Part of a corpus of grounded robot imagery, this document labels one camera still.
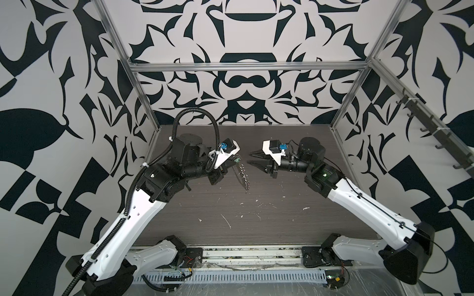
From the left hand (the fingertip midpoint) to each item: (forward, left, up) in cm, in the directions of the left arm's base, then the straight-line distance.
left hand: (233, 155), depth 61 cm
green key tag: (-1, -1, -1) cm, 2 cm away
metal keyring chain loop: (-4, -3, -5) cm, 7 cm away
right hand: (0, -6, 0) cm, 6 cm away
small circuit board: (-32, -38, -37) cm, 62 cm away
